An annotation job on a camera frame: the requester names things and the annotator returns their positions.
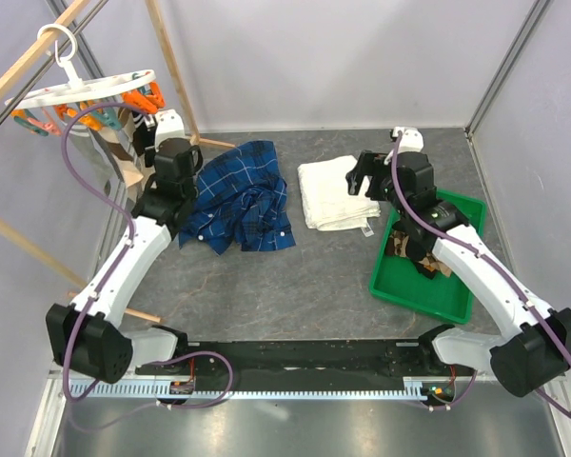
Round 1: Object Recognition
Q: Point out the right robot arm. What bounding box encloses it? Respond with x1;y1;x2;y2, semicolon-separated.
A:
345;150;571;397

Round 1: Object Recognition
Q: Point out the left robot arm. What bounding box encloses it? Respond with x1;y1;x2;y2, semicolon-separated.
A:
46;138;203;384

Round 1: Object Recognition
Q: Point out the white round sock hanger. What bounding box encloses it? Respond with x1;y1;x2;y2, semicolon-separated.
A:
14;23;164;109

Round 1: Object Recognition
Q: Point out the white folded towel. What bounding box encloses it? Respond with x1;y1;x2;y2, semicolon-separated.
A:
297;155;381;231

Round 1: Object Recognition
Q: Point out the green plastic tray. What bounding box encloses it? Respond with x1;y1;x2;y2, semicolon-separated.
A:
368;189;487;325

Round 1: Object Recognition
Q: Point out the blue plaid shirt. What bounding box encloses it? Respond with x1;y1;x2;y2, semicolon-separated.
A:
178;140;296;255

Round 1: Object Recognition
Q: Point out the brown cream striped sock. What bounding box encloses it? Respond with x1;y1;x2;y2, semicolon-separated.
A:
99;127;144;189

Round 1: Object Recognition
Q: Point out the grey white striped sock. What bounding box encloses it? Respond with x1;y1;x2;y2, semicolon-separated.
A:
69;123;106;167

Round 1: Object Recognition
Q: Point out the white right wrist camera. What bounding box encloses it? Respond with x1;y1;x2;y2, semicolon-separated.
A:
391;127;424;153

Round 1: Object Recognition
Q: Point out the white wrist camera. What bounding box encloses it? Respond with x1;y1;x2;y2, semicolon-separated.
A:
144;109;187;149
391;127;424;153

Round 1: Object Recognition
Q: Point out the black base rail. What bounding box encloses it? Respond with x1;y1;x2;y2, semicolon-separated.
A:
137;339;474;396

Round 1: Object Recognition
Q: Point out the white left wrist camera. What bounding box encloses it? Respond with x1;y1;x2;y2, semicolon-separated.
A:
144;109;187;149

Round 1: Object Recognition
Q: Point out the wooden drying rack frame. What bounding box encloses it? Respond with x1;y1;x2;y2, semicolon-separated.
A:
0;0;237;325

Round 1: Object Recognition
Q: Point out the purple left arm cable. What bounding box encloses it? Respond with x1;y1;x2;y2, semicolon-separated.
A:
61;100;237;433

